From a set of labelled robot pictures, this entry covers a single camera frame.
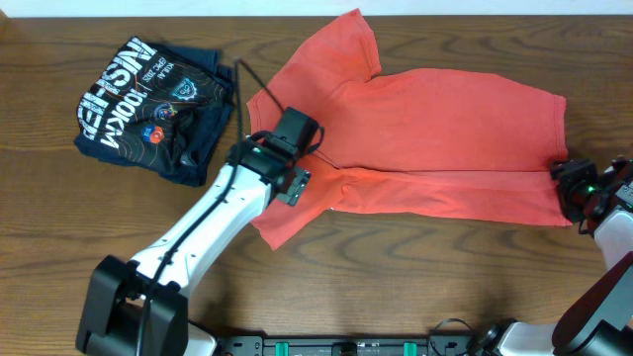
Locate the orange-red t-shirt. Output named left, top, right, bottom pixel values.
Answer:
left=247, top=10, right=568, bottom=248

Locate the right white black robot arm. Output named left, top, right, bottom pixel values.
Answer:
left=468, top=157, right=632, bottom=356

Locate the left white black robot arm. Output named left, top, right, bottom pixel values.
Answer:
left=75, top=108, right=324, bottom=356

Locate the folded dark printed t-shirt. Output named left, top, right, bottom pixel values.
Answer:
left=74, top=37, right=234, bottom=187

